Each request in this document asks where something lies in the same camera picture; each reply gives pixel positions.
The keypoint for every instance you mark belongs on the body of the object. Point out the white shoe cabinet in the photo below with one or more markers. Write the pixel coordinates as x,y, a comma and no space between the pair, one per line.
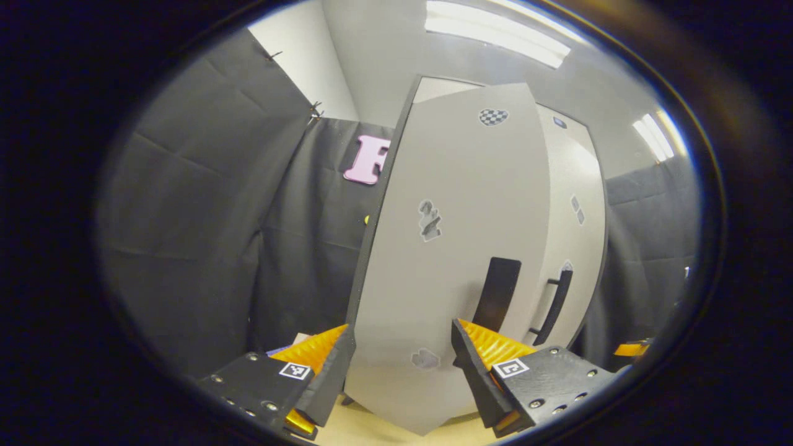
446,90

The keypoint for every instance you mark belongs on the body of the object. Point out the white shoe cabinet door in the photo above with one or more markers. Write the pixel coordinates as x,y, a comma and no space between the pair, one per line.
567,167
446,173

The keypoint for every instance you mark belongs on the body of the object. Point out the ceiling light panel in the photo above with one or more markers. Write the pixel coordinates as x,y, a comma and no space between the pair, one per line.
495,34
657,136

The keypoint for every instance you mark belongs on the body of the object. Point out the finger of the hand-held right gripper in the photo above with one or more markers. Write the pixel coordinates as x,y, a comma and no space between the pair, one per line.
629,349

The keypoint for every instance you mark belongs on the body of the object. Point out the black backdrop cloth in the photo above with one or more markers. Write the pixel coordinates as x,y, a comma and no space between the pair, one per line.
204,217

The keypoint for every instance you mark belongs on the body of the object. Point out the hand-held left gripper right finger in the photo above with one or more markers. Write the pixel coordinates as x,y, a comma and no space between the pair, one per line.
477,378

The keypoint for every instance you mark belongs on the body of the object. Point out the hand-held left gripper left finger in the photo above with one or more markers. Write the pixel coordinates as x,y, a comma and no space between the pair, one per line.
328,381

